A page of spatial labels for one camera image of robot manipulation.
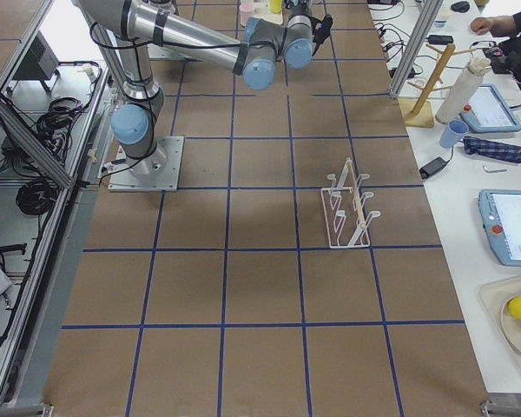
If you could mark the person forearm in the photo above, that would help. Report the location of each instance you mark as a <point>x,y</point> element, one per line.
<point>500,26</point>

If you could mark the blue teach pendant far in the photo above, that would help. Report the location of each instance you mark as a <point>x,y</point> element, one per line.
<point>487,112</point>

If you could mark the cream serving tray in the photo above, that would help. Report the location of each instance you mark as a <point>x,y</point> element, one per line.
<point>262,11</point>

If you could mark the light blue cup on desk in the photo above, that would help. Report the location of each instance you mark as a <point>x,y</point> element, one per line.
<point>454,132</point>

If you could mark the pink plastic cup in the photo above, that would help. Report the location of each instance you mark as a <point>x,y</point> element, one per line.
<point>246,11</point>

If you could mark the wooden mug tree stand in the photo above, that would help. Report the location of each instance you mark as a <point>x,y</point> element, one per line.
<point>418,113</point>

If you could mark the blue plaid folded cloth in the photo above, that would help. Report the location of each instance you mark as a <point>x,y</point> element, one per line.
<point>490,149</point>

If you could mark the black power adapter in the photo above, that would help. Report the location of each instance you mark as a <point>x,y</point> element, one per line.
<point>432,167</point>

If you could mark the beige tray on desk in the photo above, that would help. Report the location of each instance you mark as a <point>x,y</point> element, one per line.
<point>494,296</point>

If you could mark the yellow plastic cup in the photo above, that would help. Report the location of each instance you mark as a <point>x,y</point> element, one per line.
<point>275,6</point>

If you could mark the white wire cup rack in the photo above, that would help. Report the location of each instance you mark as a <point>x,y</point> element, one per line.
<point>343,202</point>

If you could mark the black computer mouse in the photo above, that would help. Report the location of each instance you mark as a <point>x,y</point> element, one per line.
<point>461,6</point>

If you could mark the blue teach pendant near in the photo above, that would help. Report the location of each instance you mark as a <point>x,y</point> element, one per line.
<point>500,211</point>

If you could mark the silver allen key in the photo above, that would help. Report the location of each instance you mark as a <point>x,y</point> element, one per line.
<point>493,170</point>

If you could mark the beige plate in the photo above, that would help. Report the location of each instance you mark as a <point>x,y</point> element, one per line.
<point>514,330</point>

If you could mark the white cardboard tube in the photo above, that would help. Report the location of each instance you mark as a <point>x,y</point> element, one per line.
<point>470,78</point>

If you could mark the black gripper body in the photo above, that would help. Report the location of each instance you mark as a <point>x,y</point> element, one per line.
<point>298,5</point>

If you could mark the aluminium frame post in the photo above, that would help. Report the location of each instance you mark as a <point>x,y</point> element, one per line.
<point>430,9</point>

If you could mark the blue teach pendant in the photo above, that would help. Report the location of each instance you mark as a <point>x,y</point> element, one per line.
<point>500,211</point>
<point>487,112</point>

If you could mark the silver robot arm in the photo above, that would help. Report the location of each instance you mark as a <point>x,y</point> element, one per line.
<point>124,30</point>

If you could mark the grey control box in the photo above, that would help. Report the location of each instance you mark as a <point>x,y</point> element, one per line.
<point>40,64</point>

